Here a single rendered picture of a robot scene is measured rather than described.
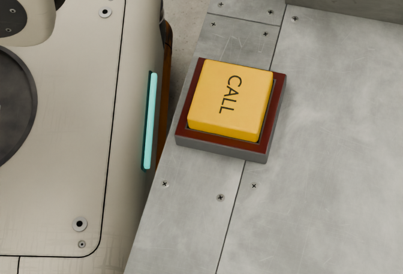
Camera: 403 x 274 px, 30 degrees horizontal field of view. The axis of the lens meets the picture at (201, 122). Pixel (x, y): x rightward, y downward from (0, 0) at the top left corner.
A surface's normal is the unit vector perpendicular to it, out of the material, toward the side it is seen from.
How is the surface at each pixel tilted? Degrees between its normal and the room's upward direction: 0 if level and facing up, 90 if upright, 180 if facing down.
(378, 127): 0
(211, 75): 0
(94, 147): 0
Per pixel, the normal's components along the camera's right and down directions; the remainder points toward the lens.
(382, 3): -0.26, 0.87
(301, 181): -0.07, -0.45
